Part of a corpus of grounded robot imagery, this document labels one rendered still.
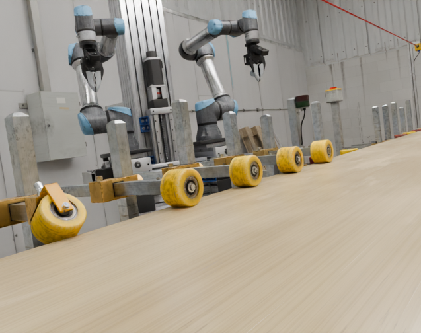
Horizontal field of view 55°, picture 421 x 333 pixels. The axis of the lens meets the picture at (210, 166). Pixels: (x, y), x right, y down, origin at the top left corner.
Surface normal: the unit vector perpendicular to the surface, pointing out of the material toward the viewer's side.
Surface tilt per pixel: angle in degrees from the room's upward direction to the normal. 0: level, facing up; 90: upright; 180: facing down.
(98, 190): 90
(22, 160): 90
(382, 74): 90
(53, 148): 90
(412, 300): 0
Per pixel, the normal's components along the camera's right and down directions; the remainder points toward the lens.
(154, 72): 0.44, 0.00
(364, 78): -0.55, 0.13
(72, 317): -0.14, -0.99
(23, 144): 0.78, -0.07
